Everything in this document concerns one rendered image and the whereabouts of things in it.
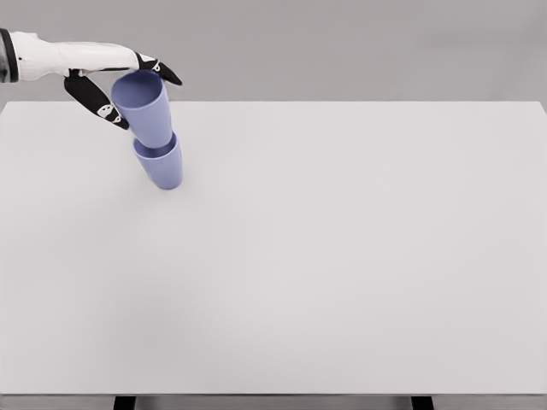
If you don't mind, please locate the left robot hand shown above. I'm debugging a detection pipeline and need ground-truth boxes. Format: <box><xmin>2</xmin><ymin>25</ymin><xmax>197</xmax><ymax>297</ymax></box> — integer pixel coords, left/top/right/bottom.
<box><xmin>50</xmin><ymin>41</ymin><xmax>184</xmax><ymax>131</ymax></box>

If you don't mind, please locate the blue plastic cup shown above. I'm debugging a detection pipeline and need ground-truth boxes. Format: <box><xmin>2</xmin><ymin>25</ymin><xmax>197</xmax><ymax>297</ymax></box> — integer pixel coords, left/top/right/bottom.
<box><xmin>132</xmin><ymin>132</ymin><xmax>185</xmax><ymax>191</ymax></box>
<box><xmin>110</xmin><ymin>70</ymin><xmax>174</xmax><ymax>149</ymax></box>

